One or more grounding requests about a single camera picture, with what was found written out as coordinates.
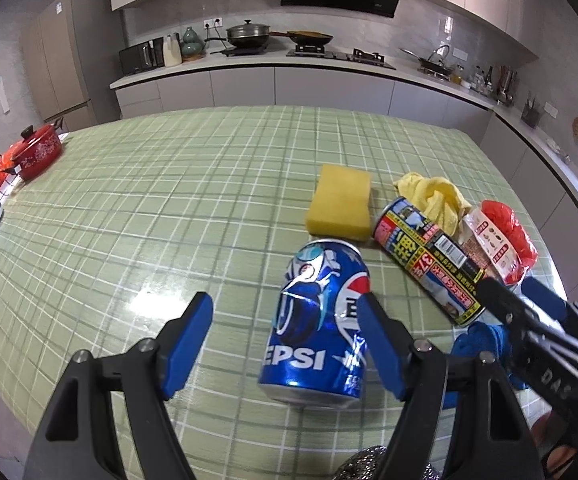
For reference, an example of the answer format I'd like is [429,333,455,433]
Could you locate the yellow sponge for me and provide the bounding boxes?
[305,163,374,242]

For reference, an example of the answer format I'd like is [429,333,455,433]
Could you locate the wok with food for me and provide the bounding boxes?
[270,30,334,46]

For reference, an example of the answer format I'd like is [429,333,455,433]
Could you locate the black induction cooker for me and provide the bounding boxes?
[210,45,270,56]

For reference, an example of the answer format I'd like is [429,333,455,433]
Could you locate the group of condiment bottles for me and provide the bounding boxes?
[451,65,497,96]

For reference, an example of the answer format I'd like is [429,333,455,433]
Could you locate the grey kitchen counter cabinets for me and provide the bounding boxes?
[110,52,578,261]

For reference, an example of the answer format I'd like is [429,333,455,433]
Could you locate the dark knife holder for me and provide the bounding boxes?
[521,92,542,128]

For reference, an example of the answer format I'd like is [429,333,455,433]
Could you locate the metal utensil rack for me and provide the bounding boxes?
[496,65,517,107]

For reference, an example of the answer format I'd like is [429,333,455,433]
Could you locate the steel wool scrubber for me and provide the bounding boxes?
[333,444,442,480]

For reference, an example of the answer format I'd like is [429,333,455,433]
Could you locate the blue soda can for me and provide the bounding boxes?
[259,239,372,408]

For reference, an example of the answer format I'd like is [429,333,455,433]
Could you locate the black toaster oven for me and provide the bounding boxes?
[119,40,164,75]

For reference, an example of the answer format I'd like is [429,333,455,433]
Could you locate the blue cloth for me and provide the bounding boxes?
[441,322,532,408]

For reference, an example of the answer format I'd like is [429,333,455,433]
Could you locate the person's right hand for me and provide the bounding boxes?
[530,410,578,480]

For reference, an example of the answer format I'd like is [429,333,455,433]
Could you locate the yellow cloth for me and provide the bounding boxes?
[394,172,472,236]

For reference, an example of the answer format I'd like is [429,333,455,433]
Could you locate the red cooking pot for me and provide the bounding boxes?
[0,117,67,182]

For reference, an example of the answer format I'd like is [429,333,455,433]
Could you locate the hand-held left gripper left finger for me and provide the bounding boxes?
[21,292,214,480]

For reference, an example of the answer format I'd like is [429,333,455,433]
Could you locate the black and yellow spray can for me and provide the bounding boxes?
[373,196,487,328]

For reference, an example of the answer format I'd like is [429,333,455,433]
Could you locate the green checked tablecloth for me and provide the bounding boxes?
[0,105,570,480]

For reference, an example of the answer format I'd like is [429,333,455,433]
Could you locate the pale printed packet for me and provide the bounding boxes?
[461,205,520,286]

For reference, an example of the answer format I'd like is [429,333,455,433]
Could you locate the beige refrigerator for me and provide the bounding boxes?
[21,0,92,131]

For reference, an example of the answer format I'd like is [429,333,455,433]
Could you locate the red plastic bag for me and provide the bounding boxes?
[481,200,540,283]

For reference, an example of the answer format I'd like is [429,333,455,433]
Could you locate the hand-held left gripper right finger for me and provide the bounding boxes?
[358,294,544,480]

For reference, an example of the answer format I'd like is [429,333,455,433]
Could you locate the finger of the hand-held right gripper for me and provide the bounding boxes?
[479,276,578,361]
[521,275,578,356]

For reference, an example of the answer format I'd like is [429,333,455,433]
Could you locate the wok with lid stand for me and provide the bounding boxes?
[400,45,454,78]

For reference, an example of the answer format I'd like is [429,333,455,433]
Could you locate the green ceramic vases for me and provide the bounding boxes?
[181,26,206,57]

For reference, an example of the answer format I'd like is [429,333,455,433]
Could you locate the black gas stove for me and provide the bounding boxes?
[286,45,397,70]

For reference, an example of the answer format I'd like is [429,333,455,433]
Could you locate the black lidded pan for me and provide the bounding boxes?
[226,19,272,50]

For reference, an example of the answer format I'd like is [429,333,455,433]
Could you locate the white jug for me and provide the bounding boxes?
[163,34,183,67]

